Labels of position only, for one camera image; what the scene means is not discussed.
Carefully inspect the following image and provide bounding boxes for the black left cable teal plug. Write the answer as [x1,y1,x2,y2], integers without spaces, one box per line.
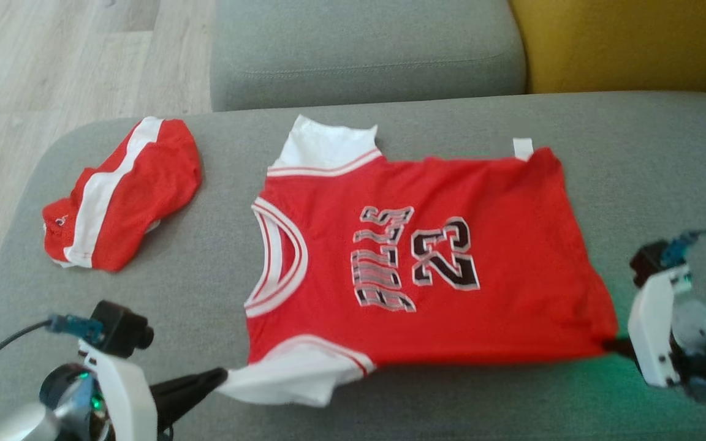
[0,314,105,372]

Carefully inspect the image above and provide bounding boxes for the yellow sofa back cushion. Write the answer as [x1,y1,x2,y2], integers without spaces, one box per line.
[508,0,706,94]

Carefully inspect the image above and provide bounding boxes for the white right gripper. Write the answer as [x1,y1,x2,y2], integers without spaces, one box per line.
[603,266,691,388]

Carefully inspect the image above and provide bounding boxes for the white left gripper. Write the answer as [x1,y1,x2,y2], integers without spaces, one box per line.
[77,340,229,441]

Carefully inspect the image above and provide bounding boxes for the red basketball jersey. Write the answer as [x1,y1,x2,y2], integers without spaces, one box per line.
[217,114,618,408]

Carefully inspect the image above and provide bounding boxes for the red shorts with white stripe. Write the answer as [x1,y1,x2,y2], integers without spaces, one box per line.
[42,116,202,272]

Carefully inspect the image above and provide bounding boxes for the black cable teal plug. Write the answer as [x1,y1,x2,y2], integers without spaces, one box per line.
[0,314,105,372]
[661,228,706,268]

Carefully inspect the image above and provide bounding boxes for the large grey sofa seat cushion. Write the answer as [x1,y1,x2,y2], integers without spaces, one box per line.
[0,92,706,441]

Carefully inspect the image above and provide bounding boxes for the black right cable teal plug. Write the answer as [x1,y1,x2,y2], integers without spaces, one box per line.
[661,228,706,268]

